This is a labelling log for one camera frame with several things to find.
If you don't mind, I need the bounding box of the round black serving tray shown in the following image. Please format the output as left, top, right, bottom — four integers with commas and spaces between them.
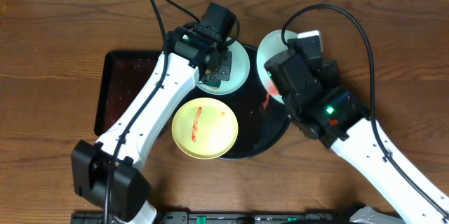
176, 45, 289, 159

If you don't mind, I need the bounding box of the rectangular black water tray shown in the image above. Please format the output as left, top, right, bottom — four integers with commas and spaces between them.
94, 50, 161, 136

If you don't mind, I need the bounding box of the light blue plate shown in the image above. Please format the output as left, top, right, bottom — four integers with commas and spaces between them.
197, 41, 250, 95
256, 29, 306, 105

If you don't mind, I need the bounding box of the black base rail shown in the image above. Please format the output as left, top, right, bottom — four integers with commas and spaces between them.
69, 210, 351, 224

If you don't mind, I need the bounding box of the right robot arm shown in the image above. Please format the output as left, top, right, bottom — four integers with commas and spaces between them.
257, 30, 448, 223

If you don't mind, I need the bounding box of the green scouring sponge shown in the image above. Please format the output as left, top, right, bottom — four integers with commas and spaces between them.
205, 79, 222, 89

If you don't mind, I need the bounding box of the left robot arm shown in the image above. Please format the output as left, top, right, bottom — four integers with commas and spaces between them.
71, 24, 234, 223

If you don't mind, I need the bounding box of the yellow plate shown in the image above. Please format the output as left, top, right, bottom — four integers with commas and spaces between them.
171, 98, 239, 159

